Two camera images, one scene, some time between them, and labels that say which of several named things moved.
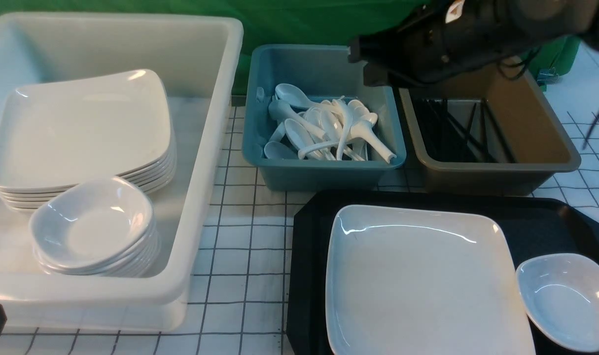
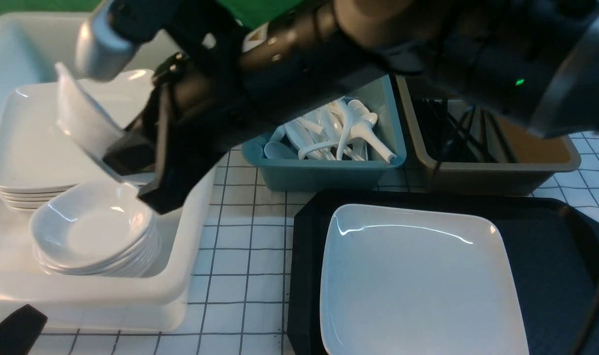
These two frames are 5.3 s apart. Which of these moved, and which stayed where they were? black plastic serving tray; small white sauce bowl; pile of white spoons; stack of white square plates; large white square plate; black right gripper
Moved: small white sauce bowl; black right gripper
Stayed: stack of white square plates; pile of white spoons; large white square plate; black plastic serving tray
